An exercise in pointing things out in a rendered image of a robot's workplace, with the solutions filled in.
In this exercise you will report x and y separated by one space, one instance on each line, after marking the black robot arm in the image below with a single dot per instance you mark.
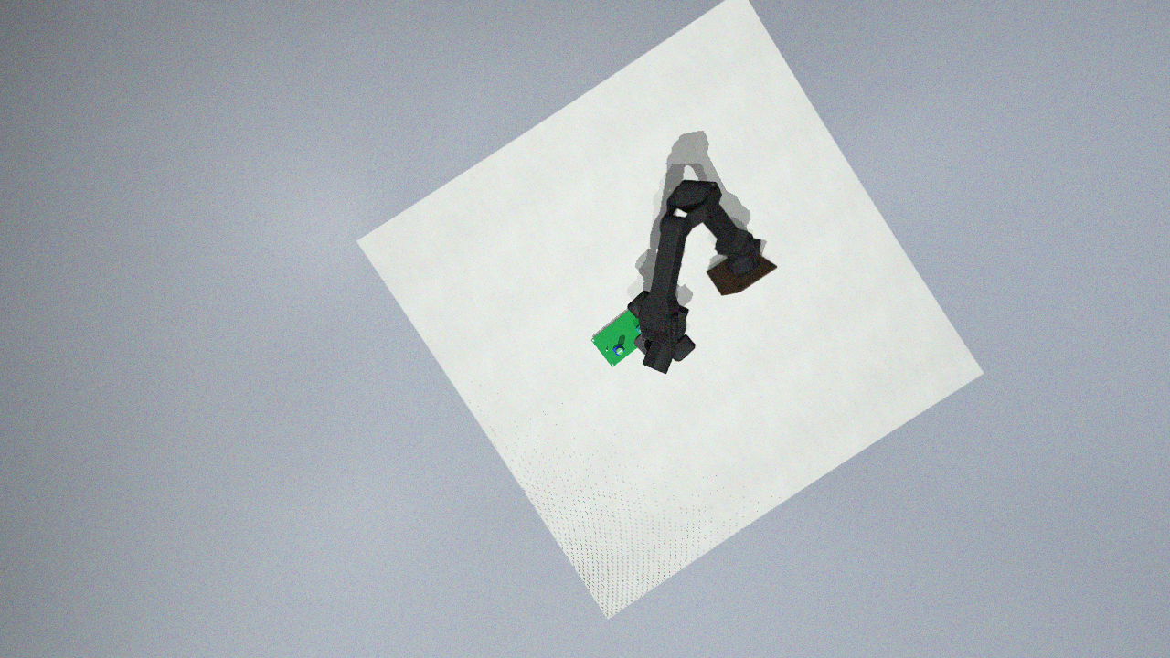
662 320

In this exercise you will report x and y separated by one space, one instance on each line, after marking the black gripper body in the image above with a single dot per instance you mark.
684 345

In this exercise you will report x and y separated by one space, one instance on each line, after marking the green circuit board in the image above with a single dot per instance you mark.
617 340

